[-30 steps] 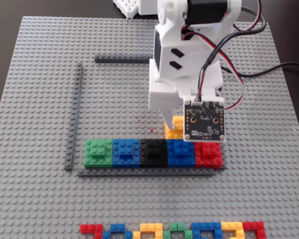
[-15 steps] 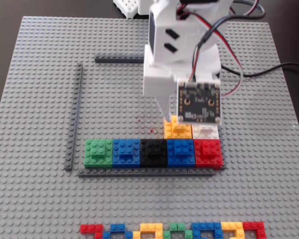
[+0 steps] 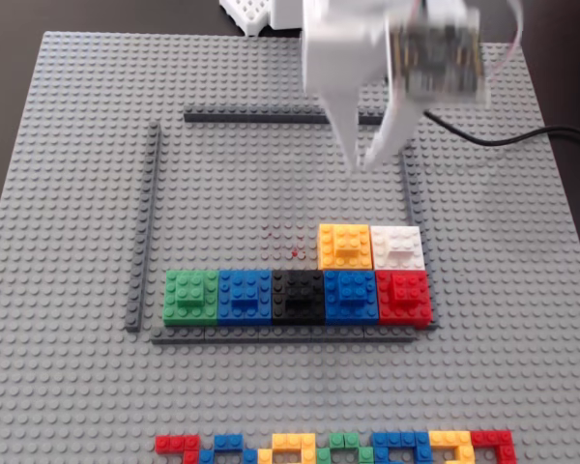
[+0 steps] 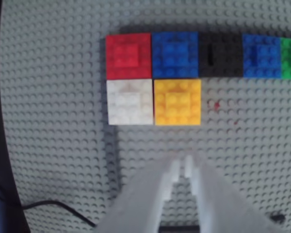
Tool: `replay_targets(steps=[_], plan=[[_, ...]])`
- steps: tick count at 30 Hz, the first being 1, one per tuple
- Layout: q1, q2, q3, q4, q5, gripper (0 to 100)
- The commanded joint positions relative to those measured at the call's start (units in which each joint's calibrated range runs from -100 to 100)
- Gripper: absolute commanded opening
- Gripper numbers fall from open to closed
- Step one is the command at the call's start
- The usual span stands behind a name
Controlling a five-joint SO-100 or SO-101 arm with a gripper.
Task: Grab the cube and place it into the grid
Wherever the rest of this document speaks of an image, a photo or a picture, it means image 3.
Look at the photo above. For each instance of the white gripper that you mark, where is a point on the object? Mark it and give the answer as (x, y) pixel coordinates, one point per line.
(339, 103)

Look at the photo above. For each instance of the yellow lego cube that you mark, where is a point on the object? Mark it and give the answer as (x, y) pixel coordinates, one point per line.
(343, 246)

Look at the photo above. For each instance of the white lego cube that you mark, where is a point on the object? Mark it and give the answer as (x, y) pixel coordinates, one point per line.
(396, 246)

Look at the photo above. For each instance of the blue lego cube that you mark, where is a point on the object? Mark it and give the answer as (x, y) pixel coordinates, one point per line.
(245, 295)
(350, 295)

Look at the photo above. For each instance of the red lego cube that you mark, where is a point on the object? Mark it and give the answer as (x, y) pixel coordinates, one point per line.
(403, 295)

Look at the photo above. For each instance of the black lego cube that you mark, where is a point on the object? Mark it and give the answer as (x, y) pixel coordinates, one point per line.
(297, 295)

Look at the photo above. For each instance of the green lego cube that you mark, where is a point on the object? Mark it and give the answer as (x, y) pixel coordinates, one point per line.
(191, 295)

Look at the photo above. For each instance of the white perforated plastic rack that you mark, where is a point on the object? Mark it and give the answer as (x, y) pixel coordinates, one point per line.
(246, 14)

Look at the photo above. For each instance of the grey lego baseplate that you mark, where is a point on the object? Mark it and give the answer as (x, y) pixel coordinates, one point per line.
(77, 193)

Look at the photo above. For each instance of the green lego brick letter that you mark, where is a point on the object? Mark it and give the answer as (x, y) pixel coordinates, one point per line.
(343, 440)

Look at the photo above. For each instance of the blue lego brick letter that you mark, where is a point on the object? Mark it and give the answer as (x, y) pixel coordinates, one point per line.
(227, 442)
(396, 440)

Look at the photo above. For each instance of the yellow lego brick letter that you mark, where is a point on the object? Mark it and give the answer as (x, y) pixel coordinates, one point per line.
(449, 439)
(290, 441)

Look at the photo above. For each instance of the red lego brick letter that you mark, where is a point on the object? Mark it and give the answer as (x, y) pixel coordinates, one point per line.
(493, 438)
(174, 443)

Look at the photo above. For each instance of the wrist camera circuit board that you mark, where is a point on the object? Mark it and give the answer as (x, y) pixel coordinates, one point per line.
(435, 58)

